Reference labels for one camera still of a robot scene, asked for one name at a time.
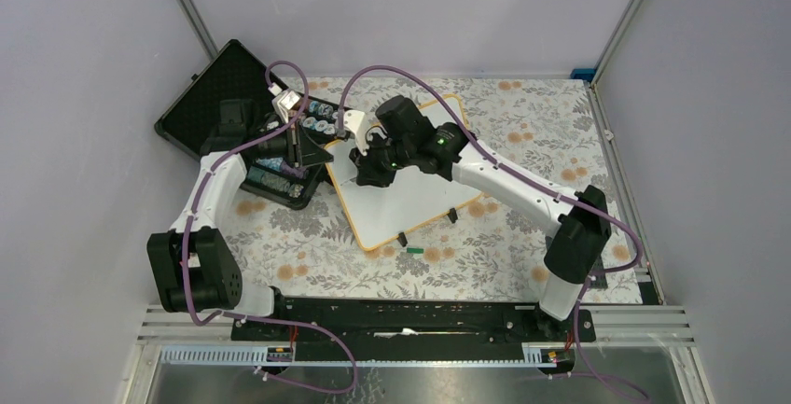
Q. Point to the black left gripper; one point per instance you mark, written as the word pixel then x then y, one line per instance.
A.
pixel 301 149

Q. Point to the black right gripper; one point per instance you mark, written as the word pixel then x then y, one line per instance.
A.
pixel 367 173

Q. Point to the yellow framed whiteboard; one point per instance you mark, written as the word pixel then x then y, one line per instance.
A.
pixel 414 199

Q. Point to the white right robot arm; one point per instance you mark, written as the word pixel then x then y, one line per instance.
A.
pixel 574 222

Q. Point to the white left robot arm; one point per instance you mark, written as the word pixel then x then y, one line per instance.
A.
pixel 193 266

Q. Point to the black whiteboard foot clip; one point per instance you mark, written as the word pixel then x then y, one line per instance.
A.
pixel 402 239

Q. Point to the floral table mat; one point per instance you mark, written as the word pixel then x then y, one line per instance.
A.
pixel 490 252

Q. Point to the black poker chip case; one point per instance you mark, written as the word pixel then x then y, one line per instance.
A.
pixel 236 74

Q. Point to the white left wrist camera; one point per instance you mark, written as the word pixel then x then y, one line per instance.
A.
pixel 286 102

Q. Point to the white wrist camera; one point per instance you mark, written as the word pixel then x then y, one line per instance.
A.
pixel 286 102
pixel 354 124

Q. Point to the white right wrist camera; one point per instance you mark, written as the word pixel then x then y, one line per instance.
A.
pixel 354 124

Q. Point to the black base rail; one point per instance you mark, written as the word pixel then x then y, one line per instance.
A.
pixel 409 330

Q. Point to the white slotted cable duct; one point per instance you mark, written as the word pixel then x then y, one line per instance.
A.
pixel 276 356

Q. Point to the blue corner bracket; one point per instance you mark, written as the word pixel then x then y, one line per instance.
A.
pixel 584 74

